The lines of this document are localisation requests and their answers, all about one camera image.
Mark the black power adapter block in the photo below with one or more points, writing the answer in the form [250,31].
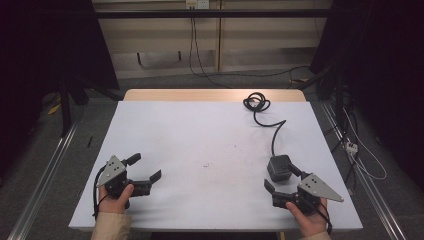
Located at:
[278,167]

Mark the white wall socket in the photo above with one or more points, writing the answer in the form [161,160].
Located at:
[197,3]

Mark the person's right hand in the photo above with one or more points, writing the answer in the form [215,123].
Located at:
[310,221]

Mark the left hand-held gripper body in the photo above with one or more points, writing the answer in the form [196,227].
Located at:
[112,170]

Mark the white power plug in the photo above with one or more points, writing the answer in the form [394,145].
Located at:
[351,147]

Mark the wooden table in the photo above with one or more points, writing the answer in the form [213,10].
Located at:
[186,94]

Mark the white table mat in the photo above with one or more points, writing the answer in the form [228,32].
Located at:
[206,160]

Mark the aluminium floor rail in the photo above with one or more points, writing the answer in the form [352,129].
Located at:
[43,176]
[370,190]

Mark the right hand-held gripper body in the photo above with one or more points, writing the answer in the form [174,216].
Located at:
[315,187]

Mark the black horizontal bar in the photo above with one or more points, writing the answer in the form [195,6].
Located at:
[213,13]

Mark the black metal stand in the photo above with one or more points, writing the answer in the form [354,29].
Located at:
[66,106]

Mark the person's left hand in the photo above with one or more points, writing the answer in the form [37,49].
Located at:
[115,201]

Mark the black curtain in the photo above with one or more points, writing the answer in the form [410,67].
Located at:
[46,46]
[380,50]

